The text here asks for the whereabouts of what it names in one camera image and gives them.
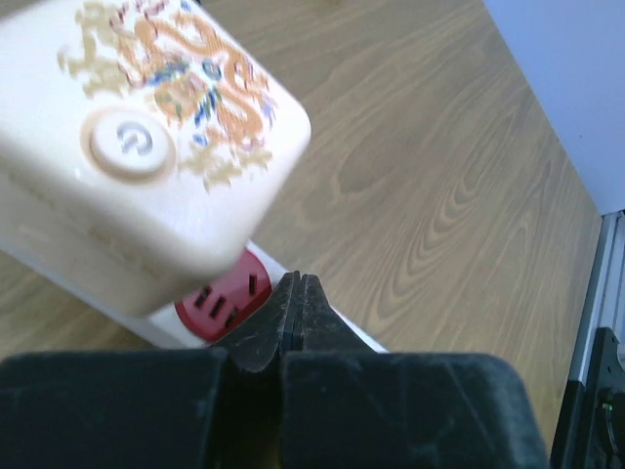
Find white power strip red sockets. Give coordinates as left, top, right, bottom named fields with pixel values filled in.
left=0, top=234, right=390, bottom=356

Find aluminium right side rail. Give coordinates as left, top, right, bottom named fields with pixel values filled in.
left=569, top=211, right=624, bottom=384

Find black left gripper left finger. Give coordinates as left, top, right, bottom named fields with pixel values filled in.
left=0, top=271, right=297, bottom=469

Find beige cube adapter dragon print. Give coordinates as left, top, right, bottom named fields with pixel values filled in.
left=1, top=1, right=311, bottom=317

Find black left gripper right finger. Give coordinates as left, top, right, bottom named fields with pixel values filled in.
left=280, top=273, right=549, bottom=468

